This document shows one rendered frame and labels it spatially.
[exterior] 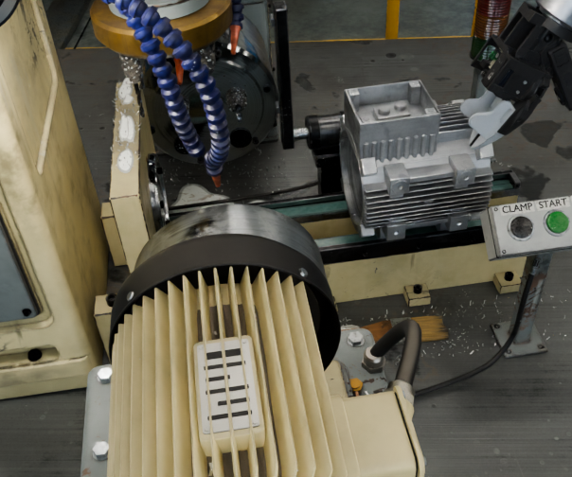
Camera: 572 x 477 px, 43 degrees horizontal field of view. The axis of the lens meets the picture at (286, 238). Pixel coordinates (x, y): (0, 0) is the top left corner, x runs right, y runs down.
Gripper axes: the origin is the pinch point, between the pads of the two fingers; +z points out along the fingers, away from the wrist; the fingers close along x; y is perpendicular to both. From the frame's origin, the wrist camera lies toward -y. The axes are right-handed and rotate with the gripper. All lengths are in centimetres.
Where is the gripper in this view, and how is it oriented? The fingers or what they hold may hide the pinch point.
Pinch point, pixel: (480, 141)
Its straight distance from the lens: 111.9
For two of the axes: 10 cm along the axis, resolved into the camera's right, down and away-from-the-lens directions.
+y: -8.8, -2.6, -4.0
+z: -4.6, 7.0, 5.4
